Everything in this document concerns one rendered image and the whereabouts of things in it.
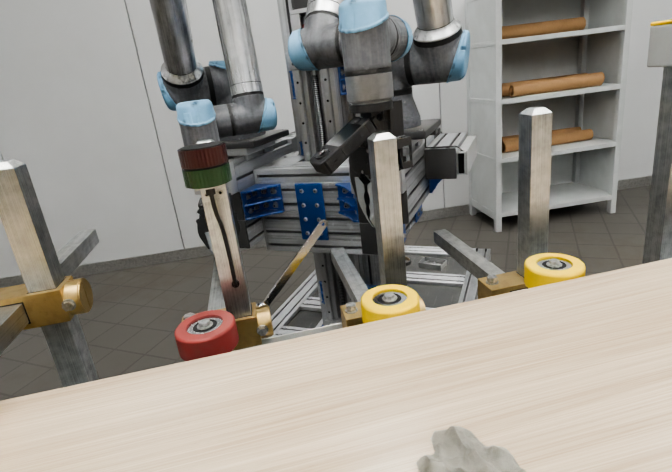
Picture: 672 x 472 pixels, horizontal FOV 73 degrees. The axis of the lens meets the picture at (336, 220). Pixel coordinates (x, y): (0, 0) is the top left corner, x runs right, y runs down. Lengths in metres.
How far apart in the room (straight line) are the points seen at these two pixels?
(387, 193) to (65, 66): 2.98
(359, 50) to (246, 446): 0.54
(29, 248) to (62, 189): 2.90
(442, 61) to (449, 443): 0.92
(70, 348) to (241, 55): 0.69
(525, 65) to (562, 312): 3.19
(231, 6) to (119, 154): 2.41
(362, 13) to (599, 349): 0.53
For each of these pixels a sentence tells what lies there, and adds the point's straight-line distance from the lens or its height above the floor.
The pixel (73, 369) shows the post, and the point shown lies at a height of 0.84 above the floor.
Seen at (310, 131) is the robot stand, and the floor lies 1.03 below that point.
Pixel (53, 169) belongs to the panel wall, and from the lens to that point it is 3.60.
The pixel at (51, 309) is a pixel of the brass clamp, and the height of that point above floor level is 0.94.
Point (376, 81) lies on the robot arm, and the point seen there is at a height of 1.18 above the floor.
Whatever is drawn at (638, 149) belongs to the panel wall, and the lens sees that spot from 4.39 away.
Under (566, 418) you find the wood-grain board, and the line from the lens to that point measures 0.47.
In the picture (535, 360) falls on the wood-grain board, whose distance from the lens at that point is 0.53.
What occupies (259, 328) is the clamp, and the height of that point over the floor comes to 0.85.
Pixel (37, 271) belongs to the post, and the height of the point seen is 1.00.
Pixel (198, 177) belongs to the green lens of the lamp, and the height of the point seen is 1.10.
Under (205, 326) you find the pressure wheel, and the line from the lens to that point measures 0.64.
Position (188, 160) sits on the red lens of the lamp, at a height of 1.12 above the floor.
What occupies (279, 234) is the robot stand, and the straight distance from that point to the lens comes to 1.44.
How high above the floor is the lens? 1.21
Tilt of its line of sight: 18 degrees down
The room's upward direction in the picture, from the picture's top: 7 degrees counter-clockwise
